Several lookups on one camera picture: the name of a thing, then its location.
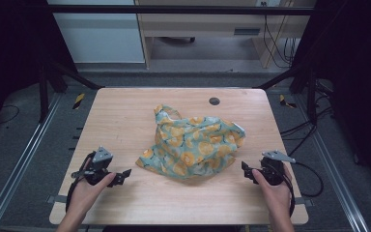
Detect black curtain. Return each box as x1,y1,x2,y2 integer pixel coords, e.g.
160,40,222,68
0,0,78,139
291,0,371,197

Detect light wooden desk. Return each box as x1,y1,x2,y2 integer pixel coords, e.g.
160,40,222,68
134,0,317,70

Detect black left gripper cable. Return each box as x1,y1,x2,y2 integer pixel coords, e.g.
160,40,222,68
65,150,97,213

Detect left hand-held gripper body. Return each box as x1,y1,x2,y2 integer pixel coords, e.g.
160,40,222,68
71,146,114,187

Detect person's right hand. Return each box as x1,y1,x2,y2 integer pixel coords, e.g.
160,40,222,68
251,163,295,218

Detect grey table strap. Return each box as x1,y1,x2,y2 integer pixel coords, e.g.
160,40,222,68
45,194,69,205
294,196,314,208

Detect yellow black striped tape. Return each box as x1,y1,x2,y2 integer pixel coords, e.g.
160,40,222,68
72,92,86,110
278,94,298,109

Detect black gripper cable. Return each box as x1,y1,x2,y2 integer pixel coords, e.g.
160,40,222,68
279,159,325,218
65,150,97,213

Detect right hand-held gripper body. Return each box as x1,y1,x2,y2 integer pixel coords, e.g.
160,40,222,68
259,150,297,187

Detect thin black floor cable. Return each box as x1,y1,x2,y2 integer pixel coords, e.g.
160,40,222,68
0,103,21,128

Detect black metal frame bar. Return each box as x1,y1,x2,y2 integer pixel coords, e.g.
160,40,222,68
46,4,317,16

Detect black metal frame strut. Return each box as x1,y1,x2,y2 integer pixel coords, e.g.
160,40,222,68
38,57,105,124
255,62,320,127

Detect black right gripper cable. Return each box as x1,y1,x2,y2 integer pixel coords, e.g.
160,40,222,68
279,159,325,218

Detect person's left hand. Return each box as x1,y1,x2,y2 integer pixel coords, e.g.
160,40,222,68
65,172,117,215

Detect black floor cables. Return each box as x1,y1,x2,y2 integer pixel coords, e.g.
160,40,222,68
279,78,336,158

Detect hanging black cables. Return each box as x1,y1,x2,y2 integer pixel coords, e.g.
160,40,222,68
260,1,300,70

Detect aluminium floor rail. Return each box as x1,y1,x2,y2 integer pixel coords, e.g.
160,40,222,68
0,91,64,232
294,93,371,232

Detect white cabinet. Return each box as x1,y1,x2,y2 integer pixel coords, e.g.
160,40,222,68
46,0,147,64

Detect teal orange-print cloth bag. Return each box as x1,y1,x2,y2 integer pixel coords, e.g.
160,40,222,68
134,103,246,181

